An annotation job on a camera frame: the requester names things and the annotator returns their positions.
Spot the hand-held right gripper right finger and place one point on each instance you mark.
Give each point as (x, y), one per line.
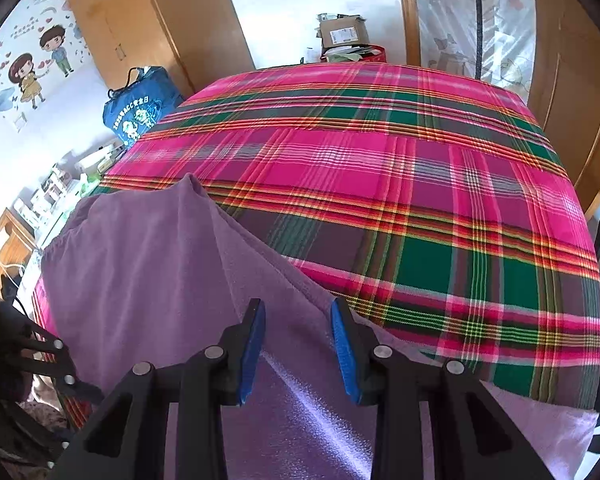
(344, 355)

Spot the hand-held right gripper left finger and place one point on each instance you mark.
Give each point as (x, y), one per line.
(252, 355)

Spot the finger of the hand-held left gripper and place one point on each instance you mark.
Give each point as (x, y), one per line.
(66, 367)
(60, 442)

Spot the purple sweater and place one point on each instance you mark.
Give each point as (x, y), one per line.
(155, 260)

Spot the wooden desk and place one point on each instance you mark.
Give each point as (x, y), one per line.
(10, 240)

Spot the clutter of bottles and boxes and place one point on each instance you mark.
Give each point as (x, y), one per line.
(55, 185)

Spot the plaid bed sheet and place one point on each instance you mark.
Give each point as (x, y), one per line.
(405, 185)

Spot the blue printed bag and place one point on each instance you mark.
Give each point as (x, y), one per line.
(140, 115)

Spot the red basket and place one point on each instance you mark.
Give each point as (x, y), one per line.
(375, 55)

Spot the cardboard box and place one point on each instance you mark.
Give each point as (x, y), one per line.
(342, 35)

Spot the wooden wardrobe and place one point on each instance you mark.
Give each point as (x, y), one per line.
(190, 25)

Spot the white printed mosquito net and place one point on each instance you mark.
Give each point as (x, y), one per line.
(445, 20)

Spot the wooden door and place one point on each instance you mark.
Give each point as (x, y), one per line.
(570, 85)

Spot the black net pole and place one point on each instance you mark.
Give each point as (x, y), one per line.
(477, 20)

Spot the cartoon couple wall sticker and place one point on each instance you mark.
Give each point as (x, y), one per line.
(27, 80)

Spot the wooden door frame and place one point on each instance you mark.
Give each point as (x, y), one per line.
(409, 10)

